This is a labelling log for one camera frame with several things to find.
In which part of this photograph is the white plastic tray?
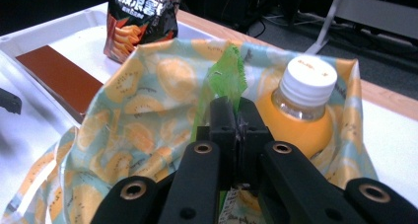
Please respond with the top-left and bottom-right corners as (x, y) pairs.
(0, 1), (218, 136)

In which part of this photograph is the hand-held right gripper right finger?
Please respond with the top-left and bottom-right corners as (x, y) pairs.
(236, 98), (366, 224)

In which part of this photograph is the red black chips bag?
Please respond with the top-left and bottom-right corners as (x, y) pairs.
(103, 0), (188, 64)

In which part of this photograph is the white metal stand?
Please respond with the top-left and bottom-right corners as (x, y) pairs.
(304, 0), (418, 55)

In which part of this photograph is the orange drink bottle white cap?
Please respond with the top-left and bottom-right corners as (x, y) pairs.
(255, 54), (339, 159)

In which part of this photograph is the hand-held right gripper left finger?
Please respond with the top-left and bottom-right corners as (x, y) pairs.
(157, 97), (239, 224)

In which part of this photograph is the brown box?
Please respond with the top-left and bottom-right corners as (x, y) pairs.
(15, 44), (105, 123)

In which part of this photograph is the green snack packet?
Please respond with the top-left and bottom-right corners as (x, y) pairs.
(190, 43), (248, 143)

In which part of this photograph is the fruit print cloth bag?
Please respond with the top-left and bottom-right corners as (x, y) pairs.
(0, 37), (379, 224)

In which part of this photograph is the white floor cable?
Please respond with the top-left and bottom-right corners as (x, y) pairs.
(262, 13), (329, 30)

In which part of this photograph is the white table mat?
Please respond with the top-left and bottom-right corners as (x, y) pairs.
(0, 99), (418, 208)

